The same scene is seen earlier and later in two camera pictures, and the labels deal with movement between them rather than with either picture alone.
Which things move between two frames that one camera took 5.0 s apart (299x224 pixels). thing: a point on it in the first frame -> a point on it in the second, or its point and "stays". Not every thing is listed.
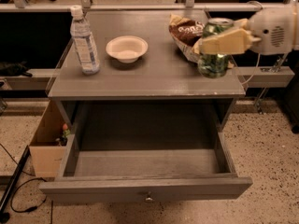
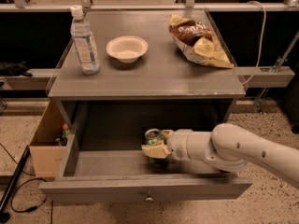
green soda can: x=215 y=65 -> x=154 y=135
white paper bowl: x=127 y=49 stays
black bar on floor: x=5 y=217 stays
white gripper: x=270 y=32 -> x=177 y=144
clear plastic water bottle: x=81 y=34 stays
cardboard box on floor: x=47 y=154 stays
